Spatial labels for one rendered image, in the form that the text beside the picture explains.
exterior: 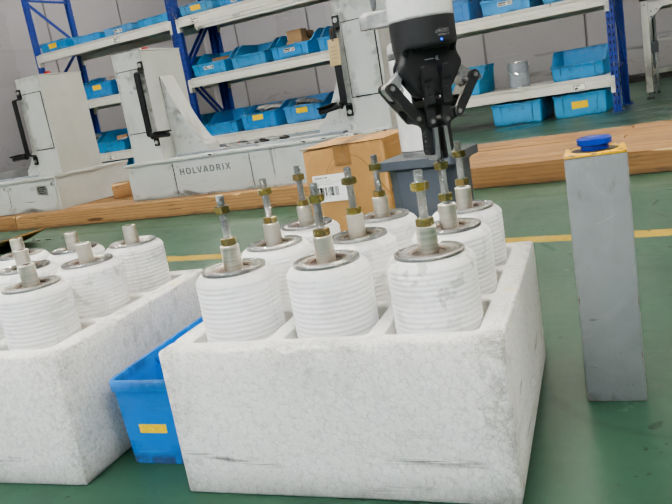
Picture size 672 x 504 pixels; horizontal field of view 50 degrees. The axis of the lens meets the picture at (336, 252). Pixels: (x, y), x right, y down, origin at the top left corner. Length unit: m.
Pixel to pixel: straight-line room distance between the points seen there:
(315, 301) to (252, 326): 0.09
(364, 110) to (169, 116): 1.13
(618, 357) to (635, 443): 0.12
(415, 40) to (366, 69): 2.19
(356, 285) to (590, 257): 0.30
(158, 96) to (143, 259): 2.57
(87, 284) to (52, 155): 3.14
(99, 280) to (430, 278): 0.54
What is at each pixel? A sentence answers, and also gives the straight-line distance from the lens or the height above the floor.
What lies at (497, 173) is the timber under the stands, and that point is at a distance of 2.73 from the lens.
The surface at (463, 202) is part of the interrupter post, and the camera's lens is 0.98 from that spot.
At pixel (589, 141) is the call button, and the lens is 0.90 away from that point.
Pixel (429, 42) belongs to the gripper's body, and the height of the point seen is 0.47.
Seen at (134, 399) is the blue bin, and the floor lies 0.09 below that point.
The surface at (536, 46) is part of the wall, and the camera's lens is 9.23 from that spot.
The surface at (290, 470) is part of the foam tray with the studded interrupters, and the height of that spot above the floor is 0.03.
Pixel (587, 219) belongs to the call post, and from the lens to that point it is 0.90.
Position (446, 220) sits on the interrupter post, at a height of 0.26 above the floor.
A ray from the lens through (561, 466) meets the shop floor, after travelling 0.85.
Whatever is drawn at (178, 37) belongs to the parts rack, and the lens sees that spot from 6.81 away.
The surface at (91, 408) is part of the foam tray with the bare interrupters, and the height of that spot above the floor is 0.09.
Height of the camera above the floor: 0.43
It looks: 12 degrees down
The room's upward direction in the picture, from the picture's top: 10 degrees counter-clockwise
